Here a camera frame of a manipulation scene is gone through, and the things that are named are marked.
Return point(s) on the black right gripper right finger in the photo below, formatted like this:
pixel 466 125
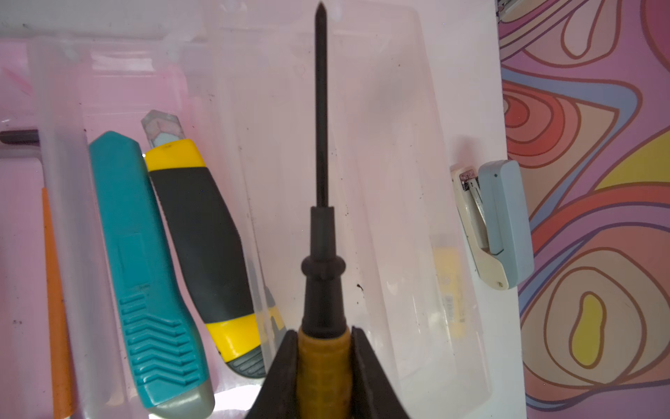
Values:
pixel 372 394

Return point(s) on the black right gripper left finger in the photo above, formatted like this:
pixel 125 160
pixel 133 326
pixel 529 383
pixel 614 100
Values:
pixel 277 397

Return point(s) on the orange handled screwdriver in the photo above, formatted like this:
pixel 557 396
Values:
pixel 324 380

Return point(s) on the teal utility knife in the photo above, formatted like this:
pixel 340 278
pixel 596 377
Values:
pixel 164 349

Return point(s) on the black yellow utility knife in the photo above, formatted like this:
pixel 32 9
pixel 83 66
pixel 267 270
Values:
pixel 207 242

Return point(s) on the orange handled hex key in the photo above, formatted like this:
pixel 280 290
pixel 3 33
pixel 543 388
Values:
pixel 63 384

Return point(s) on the pink plastic tool box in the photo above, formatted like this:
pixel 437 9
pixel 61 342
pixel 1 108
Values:
pixel 245 96

